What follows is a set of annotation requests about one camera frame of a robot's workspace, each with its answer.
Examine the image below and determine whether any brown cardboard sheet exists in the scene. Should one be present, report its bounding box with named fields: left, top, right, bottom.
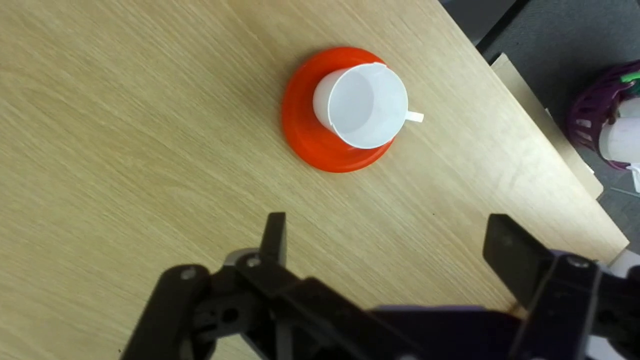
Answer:
left=487, top=53, right=606, bottom=201

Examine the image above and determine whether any red round saucer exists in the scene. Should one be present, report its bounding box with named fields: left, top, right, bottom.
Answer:
left=279, top=47, right=396, bottom=177

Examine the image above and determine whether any purple plastic basket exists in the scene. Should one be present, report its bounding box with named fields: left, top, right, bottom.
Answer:
left=565, top=59, right=640, bottom=168

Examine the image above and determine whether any white ceramic mug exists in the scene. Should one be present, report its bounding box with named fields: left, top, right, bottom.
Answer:
left=309, top=62, right=426, bottom=152

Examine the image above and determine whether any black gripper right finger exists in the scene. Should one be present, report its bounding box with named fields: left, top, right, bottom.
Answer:
left=482, top=213, right=640, bottom=360

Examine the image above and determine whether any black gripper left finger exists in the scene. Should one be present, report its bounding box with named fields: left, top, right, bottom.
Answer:
left=121, top=210, right=415, bottom=360

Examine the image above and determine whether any white cup in basket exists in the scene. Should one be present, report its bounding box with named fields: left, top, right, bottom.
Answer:
left=598, top=97, right=640, bottom=166

